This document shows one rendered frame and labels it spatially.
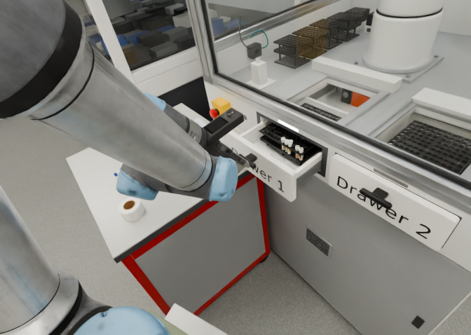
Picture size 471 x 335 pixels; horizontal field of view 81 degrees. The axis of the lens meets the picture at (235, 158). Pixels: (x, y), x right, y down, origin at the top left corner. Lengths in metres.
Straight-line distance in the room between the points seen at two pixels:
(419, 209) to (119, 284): 1.51
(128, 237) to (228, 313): 0.78
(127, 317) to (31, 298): 0.11
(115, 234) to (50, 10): 0.78
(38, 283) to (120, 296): 1.36
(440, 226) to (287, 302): 0.97
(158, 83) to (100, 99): 1.23
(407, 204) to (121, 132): 0.61
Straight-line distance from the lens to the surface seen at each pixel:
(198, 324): 0.72
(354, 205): 0.85
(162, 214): 0.91
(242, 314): 1.52
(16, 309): 0.42
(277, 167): 0.73
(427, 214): 0.71
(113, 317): 0.41
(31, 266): 0.40
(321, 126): 0.76
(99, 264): 1.93
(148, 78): 1.44
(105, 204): 1.04
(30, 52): 0.20
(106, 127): 0.26
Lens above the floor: 1.43
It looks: 41 degrees down
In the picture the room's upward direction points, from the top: 10 degrees counter-clockwise
